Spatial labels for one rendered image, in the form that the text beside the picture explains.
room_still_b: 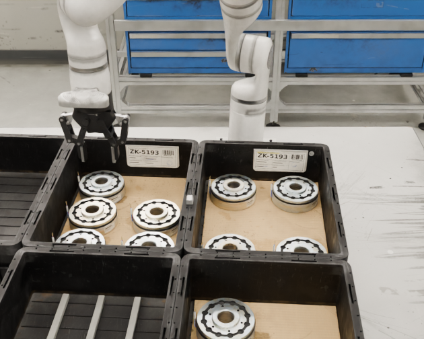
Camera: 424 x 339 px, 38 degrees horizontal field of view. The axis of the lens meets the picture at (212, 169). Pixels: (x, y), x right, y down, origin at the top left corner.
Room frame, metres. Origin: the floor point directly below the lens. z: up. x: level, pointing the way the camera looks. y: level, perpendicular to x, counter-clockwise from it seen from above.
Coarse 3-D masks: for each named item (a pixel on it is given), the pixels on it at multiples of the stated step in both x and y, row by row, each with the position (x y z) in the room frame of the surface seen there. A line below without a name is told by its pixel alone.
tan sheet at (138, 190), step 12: (132, 180) 1.22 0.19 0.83; (144, 180) 1.22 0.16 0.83; (156, 180) 1.22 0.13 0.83; (168, 180) 1.22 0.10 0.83; (180, 180) 1.22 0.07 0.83; (132, 192) 1.17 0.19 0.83; (144, 192) 1.17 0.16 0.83; (156, 192) 1.17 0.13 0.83; (168, 192) 1.17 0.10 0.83; (180, 192) 1.17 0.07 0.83; (120, 204) 1.13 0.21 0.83; (132, 204) 1.13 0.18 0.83; (180, 204) 1.13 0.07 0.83; (120, 216) 1.09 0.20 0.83; (120, 228) 1.04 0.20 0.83; (132, 228) 1.04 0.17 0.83; (108, 240) 1.00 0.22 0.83; (120, 240) 1.00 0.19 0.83
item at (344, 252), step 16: (208, 144) 1.23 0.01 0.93; (224, 144) 1.23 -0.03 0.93; (240, 144) 1.23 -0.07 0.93; (256, 144) 1.23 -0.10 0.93; (272, 144) 1.23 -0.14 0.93; (288, 144) 1.23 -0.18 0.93; (304, 144) 1.23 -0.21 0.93; (320, 144) 1.23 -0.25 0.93; (192, 192) 1.04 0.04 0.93; (336, 192) 1.04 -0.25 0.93; (192, 208) 0.98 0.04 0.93; (336, 208) 0.98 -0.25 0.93; (192, 224) 0.93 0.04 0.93; (336, 224) 0.93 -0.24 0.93; (272, 256) 0.84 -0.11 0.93; (288, 256) 0.84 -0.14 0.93; (304, 256) 0.84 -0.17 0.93; (320, 256) 0.84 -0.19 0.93; (336, 256) 0.84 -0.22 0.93
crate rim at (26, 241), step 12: (72, 144) 1.23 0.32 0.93; (192, 144) 1.23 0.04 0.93; (192, 156) 1.20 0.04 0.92; (60, 168) 1.13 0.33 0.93; (192, 168) 1.13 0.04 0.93; (192, 180) 1.08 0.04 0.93; (48, 192) 1.04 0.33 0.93; (36, 216) 0.96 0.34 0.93; (180, 216) 0.96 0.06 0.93; (36, 228) 0.93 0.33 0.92; (180, 228) 0.94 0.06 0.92; (24, 240) 0.88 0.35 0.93; (180, 240) 0.88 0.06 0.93; (180, 252) 0.86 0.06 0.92
